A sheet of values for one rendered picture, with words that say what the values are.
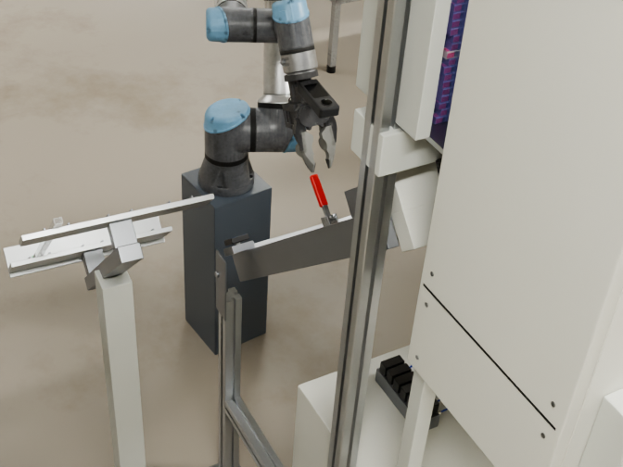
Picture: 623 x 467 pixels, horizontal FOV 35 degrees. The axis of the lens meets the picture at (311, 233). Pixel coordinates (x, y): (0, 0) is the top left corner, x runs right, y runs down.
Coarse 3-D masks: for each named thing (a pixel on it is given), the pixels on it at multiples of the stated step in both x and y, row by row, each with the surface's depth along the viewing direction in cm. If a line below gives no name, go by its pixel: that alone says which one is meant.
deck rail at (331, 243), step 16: (336, 224) 164; (352, 224) 158; (288, 240) 184; (304, 240) 177; (320, 240) 171; (336, 240) 165; (240, 256) 210; (256, 256) 201; (272, 256) 193; (288, 256) 186; (304, 256) 179; (320, 256) 173; (336, 256) 167; (240, 272) 213; (256, 272) 204; (272, 272) 196
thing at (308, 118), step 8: (312, 72) 206; (288, 80) 207; (296, 80) 206; (304, 80) 208; (296, 88) 210; (296, 96) 211; (288, 104) 210; (296, 104) 208; (304, 104) 207; (288, 112) 212; (296, 112) 208; (304, 112) 207; (312, 112) 208; (288, 120) 212; (304, 120) 207; (312, 120) 208; (320, 120) 209
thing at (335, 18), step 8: (336, 0) 404; (344, 0) 406; (352, 0) 408; (360, 0) 410; (336, 8) 406; (336, 16) 408; (336, 24) 411; (336, 32) 413; (336, 40) 416; (328, 48) 420; (336, 48) 418; (328, 56) 421; (336, 56) 421; (328, 64) 423; (328, 72) 425
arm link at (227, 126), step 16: (208, 112) 251; (224, 112) 250; (240, 112) 249; (208, 128) 251; (224, 128) 248; (240, 128) 250; (208, 144) 254; (224, 144) 251; (240, 144) 251; (224, 160) 254
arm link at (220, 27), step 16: (224, 0) 217; (240, 0) 218; (208, 16) 211; (224, 16) 211; (240, 16) 211; (256, 16) 212; (208, 32) 212; (224, 32) 212; (240, 32) 212; (256, 32) 212
